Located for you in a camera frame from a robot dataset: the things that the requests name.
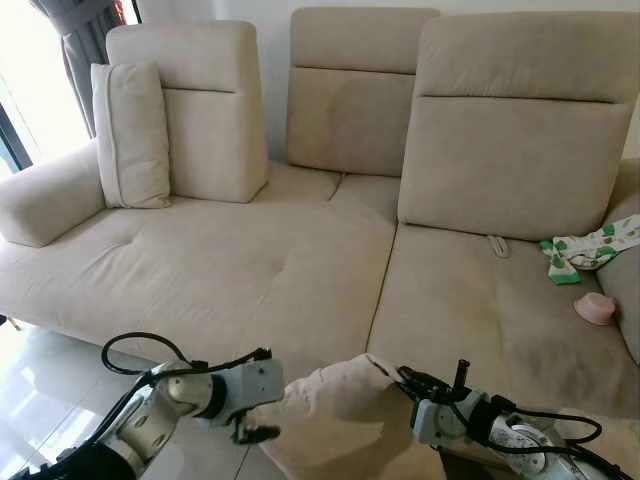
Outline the large beige pillow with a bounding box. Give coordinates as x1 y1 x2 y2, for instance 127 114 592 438
245 353 640 480

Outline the beige fabric sofa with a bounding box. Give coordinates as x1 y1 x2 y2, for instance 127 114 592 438
0 8 640 480

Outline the beige sofa armrest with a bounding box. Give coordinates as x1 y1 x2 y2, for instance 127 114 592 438
598 160 640 363
0 140 107 248

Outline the wide beige sofa backrest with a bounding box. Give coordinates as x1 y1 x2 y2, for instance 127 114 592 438
398 11 640 242

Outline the narrow beige sofa backrest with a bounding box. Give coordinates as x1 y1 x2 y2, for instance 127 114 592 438
286 8 441 178
106 21 269 204

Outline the small beige piped pillow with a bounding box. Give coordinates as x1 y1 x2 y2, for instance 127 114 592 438
91 62 172 210

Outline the small pink cup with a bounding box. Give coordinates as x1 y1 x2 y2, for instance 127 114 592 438
574 292 617 326

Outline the green white patterned cloth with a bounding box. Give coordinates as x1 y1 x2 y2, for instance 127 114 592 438
539 214 640 287

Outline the bright window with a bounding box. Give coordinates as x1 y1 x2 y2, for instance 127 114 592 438
0 0 96 176

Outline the grey curtain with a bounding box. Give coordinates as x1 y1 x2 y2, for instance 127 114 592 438
30 0 126 138

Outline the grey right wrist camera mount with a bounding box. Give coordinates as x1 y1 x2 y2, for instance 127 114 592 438
412 398 471 448

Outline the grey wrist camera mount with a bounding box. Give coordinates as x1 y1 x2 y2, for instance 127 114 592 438
215 358 284 426
412 398 471 448

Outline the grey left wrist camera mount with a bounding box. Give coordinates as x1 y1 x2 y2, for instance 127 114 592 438
215 358 284 426

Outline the beige sofa strap tab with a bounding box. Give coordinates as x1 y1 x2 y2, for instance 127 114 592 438
486 234 511 259

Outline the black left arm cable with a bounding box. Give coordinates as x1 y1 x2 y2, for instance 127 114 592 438
101 332 273 379

